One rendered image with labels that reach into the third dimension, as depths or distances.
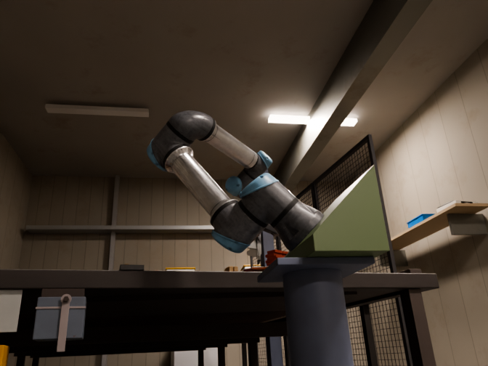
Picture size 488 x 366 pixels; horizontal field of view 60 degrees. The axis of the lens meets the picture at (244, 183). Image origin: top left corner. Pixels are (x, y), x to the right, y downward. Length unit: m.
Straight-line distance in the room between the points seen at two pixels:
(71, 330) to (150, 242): 5.79
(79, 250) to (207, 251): 2.02
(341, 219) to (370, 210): 0.09
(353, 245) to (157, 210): 6.32
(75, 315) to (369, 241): 0.88
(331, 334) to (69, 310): 0.77
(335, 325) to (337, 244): 0.22
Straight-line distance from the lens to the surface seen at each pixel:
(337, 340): 1.19
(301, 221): 1.24
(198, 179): 1.40
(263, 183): 1.26
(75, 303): 1.42
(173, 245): 7.13
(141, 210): 7.32
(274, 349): 3.64
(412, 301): 1.85
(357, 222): 1.15
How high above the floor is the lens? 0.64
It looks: 22 degrees up
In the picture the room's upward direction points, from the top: 3 degrees counter-clockwise
